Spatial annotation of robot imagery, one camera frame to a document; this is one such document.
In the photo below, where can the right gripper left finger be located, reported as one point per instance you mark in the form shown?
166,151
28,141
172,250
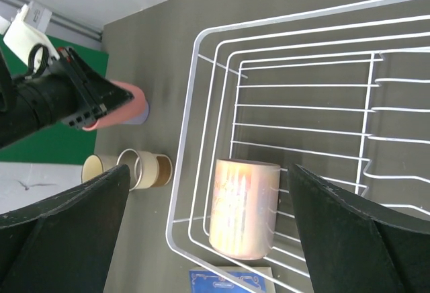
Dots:
65,243

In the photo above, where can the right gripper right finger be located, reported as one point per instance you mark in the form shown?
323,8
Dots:
352,244

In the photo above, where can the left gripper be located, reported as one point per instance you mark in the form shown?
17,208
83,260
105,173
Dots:
77,95

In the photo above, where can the salmon pink cup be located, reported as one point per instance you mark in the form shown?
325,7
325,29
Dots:
133,108

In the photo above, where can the lilac cup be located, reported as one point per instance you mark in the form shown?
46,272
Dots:
141,118

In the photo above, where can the cream mug black handle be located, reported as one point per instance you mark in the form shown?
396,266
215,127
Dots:
95,165

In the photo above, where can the cream and brown cup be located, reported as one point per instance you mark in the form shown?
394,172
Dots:
146,169

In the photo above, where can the pink mug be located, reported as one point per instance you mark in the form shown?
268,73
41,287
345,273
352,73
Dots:
244,208

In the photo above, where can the white wire dish rack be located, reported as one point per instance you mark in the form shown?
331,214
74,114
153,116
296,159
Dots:
342,91

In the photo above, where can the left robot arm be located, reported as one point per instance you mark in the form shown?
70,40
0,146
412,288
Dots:
22,98

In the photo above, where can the green lever arch binder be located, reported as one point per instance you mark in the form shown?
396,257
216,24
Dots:
57,143

